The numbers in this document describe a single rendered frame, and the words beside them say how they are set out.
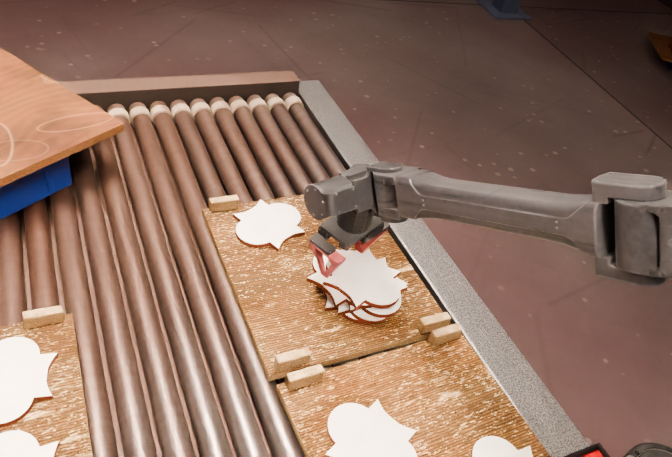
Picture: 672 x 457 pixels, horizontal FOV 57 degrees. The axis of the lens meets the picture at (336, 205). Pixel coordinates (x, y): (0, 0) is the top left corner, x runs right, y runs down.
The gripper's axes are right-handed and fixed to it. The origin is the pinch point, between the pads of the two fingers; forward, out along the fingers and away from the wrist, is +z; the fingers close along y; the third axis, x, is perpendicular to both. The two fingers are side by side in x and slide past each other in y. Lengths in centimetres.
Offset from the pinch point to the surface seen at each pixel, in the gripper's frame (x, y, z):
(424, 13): -187, -344, 102
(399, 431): 26.5, 16.2, 4.6
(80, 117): -58, 15, -3
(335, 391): 15.1, 17.7, 5.7
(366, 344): 12.7, 6.8, 5.7
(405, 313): 13.1, -4.0, 5.7
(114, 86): -77, -5, 6
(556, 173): -20, -231, 100
